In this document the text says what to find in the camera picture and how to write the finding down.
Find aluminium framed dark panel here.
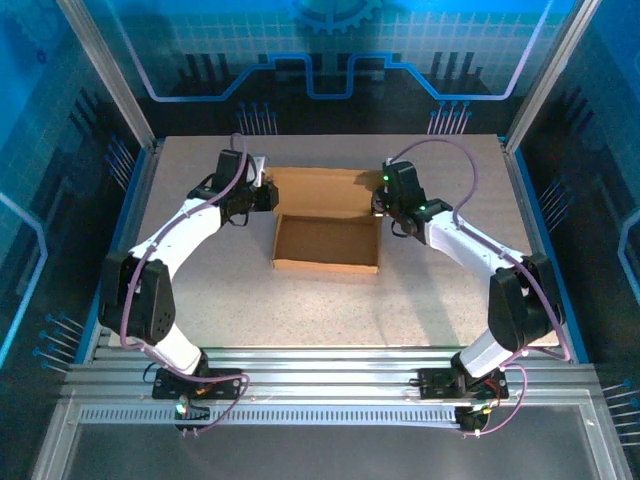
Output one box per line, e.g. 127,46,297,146
29,389,636,480

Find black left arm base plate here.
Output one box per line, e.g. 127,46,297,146
151,367,246,401

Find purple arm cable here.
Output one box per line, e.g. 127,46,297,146
387,138,574,439
119,132,251,437

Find aluminium frame rails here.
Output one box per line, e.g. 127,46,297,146
59,345,601,401

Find blue table edge strip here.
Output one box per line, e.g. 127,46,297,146
513,147,591,364

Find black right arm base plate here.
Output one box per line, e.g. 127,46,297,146
417,366,510,400

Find slotted grey cable duct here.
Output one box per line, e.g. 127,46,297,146
78,405,464,427

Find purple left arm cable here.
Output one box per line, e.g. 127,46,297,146
119,132,251,437

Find brown cardboard paper box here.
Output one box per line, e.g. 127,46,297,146
264,167,384,275

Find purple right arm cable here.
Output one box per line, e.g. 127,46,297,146
387,138,574,439

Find aluminium corner post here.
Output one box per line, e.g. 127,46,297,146
503,0,604,151
54,0,157,151

